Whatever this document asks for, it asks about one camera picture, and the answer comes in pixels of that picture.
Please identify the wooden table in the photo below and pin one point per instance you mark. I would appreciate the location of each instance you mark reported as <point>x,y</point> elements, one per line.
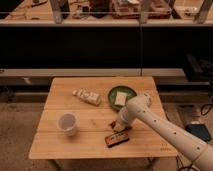
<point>94,122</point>

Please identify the green plate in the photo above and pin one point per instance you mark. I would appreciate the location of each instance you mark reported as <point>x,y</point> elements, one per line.
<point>112,95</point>

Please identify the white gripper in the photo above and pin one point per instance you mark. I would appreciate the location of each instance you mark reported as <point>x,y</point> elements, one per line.
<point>118,127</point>

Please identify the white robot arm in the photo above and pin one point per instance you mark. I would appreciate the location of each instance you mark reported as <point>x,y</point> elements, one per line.
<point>193,148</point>

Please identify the dark equipment box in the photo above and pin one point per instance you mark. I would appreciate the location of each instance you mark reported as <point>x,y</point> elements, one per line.
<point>198,69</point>

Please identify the white plastic bottle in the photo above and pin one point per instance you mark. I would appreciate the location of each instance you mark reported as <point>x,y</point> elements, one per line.
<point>87,96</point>

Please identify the long wooden bench shelf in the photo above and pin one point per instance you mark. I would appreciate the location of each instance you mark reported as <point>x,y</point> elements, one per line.
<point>45,76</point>

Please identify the blue floor pedal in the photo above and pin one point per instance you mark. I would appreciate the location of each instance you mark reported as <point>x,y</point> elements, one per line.
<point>200,131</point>

